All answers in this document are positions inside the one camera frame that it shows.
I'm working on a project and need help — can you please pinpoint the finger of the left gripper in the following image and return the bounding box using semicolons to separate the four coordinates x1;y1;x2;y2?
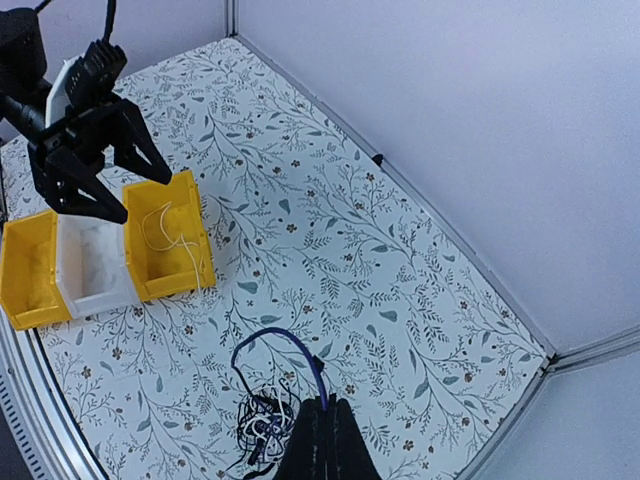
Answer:
113;99;172;184
59;173;128;224

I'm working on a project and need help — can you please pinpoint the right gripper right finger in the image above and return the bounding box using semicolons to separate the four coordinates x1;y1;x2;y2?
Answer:
324;394;381;480

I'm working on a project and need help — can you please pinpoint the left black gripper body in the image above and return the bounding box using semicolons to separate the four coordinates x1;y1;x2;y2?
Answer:
29;97;123;205

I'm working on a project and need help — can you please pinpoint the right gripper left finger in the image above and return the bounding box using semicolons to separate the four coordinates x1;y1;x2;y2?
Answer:
277;397;327;480

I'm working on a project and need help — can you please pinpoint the black cable bundle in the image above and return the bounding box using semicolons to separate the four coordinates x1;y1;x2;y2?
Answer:
224;379;304;474

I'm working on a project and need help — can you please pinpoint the thin white cable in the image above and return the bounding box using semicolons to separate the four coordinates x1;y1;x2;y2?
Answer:
138;201;207;291

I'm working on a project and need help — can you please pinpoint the blue cable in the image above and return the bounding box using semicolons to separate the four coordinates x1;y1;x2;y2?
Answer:
230;327;331;414

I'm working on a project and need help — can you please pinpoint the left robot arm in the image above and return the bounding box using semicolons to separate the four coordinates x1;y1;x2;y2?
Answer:
1;1;172;224

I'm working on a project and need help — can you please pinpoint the white translucent plastic bin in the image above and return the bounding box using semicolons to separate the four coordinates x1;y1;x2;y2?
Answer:
55;215;139;319

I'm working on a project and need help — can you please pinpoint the far yellow plastic bin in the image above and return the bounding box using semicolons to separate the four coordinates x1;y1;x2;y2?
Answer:
122;170;216;302

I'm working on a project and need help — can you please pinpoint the yellow plastic bin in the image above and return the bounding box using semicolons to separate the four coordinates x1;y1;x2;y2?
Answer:
1;210;71;331
122;170;216;302

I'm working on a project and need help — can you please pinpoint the near yellow plastic bin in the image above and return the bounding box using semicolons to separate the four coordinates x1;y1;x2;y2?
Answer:
1;210;71;331

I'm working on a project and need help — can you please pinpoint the floral patterned table mat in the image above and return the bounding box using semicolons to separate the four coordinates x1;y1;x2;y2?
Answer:
0;37;559;480

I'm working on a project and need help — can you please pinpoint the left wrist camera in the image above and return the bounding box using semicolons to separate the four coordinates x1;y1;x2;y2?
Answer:
44;40;127;128

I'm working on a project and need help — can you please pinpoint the left aluminium frame post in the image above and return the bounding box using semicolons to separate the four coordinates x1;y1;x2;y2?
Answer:
224;0;239;37

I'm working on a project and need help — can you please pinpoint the aluminium frame post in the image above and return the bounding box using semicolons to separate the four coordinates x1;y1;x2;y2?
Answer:
224;0;239;37
546;326;639;375

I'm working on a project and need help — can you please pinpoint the front aluminium rail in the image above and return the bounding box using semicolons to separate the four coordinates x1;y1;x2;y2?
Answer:
1;321;108;479

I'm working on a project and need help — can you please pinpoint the right aluminium frame post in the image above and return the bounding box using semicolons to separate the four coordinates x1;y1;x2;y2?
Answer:
546;326;639;375

